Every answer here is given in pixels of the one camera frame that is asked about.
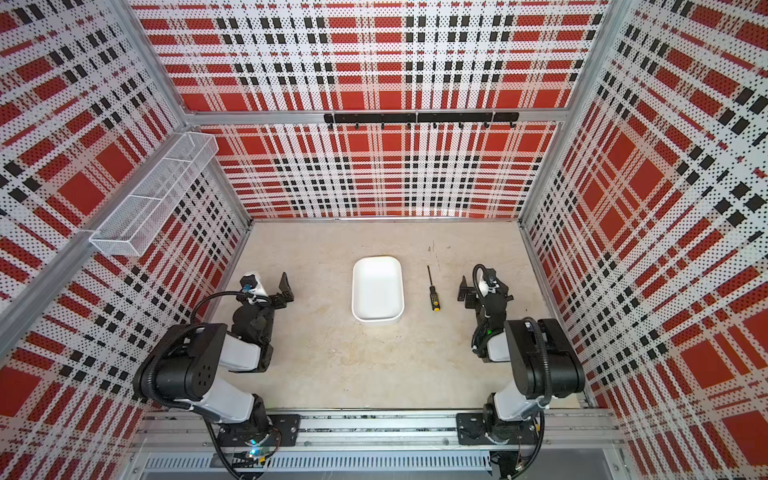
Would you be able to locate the black yellow screwdriver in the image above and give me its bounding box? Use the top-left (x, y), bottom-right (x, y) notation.
top-left (427, 266), bottom-right (441, 312)

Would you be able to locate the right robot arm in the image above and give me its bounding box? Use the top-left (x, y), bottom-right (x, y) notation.
top-left (456, 264), bottom-right (586, 446)

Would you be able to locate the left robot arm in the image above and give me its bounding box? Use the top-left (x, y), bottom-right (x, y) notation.
top-left (133, 273), bottom-right (301, 449)

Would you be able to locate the white plastic bin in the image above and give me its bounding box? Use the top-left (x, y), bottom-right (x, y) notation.
top-left (351, 256), bottom-right (405, 325)

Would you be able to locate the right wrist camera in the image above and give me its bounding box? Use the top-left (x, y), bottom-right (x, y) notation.
top-left (475, 265), bottom-right (499, 297)

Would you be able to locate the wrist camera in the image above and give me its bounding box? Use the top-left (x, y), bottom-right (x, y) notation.
top-left (475, 265), bottom-right (499, 297)
top-left (239, 272), bottom-right (268, 297)

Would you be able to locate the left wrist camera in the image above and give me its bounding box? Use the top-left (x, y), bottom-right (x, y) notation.
top-left (239, 272), bottom-right (268, 297)

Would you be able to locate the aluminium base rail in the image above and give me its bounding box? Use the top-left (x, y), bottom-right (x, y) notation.
top-left (129, 409), bottom-right (624, 453)

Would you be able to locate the white wire mesh shelf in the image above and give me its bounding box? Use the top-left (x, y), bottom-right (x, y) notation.
top-left (90, 131), bottom-right (218, 257)

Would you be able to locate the black hook rail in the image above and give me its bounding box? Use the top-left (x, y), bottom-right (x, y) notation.
top-left (323, 111), bottom-right (520, 128)

